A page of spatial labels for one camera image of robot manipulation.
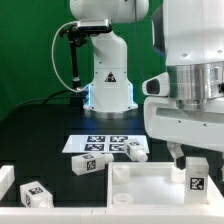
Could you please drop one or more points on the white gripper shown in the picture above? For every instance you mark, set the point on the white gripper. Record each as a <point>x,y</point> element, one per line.
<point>202,129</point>

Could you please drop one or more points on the white square tabletop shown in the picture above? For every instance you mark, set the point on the white square tabletop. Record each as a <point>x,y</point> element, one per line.
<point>135,184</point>

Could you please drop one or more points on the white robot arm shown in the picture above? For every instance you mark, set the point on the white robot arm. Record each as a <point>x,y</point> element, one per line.
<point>185,104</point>

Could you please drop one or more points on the white U-shaped fence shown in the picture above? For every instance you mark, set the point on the white U-shaped fence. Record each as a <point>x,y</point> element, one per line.
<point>117,215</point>

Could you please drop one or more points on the white marker sheet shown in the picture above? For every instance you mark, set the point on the white marker sheet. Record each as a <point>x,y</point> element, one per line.
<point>100,143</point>

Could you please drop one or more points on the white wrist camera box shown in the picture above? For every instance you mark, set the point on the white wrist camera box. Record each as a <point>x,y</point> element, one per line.
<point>157,86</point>

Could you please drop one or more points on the grey camera on stand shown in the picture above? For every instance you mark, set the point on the grey camera on stand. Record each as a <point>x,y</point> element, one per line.
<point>94,26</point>

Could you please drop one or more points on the black camera stand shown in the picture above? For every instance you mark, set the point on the black camera stand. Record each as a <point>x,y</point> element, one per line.
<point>76,40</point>

